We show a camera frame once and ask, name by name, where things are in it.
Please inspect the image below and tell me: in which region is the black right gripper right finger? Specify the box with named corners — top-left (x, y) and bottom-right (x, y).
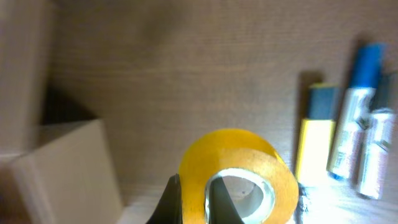
top-left (209, 177), bottom-right (244, 224)

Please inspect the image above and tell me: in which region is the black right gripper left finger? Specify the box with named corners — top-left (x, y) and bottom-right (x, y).
top-left (146, 174), bottom-right (182, 224)

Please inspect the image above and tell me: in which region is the yellow clear tape roll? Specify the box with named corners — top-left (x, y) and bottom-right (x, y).
top-left (178, 129), bottom-right (299, 223)

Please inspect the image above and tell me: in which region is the yellow highlighter black cap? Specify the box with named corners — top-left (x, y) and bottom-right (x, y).
top-left (295, 83), bottom-right (339, 187)

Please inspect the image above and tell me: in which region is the black whiteboard marker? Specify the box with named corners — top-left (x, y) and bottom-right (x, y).
top-left (357, 73), bottom-right (396, 199)

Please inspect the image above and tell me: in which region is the blue whiteboard marker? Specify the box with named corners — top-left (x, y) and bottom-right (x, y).
top-left (328, 42), bottom-right (385, 180)

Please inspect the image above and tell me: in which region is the open brown cardboard box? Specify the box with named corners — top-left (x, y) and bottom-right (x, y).
top-left (1, 1), bottom-right (123, 223)

